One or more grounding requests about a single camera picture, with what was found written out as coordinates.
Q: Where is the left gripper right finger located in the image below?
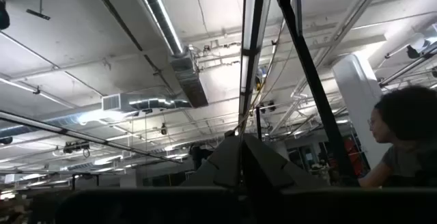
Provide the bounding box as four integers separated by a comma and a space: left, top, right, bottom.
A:
242, 133, 329, 188

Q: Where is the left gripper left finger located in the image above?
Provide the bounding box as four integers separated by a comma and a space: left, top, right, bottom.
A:
180, 135, 240, 188

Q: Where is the white building column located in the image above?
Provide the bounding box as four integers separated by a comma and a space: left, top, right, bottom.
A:
333, 53, 392, 169

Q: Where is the LED light bar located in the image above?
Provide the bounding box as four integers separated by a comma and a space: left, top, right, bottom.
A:
0, 110, 184, 165
238, 0, 276, 136

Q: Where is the person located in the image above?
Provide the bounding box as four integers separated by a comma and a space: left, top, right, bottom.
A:
357, 85, 437, 188

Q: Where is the black ceiling device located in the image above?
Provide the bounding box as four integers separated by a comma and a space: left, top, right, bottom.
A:
0, 0, 11, 31

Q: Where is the silver ceiling air duct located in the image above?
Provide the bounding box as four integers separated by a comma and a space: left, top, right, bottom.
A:
100, 48, 210, 115

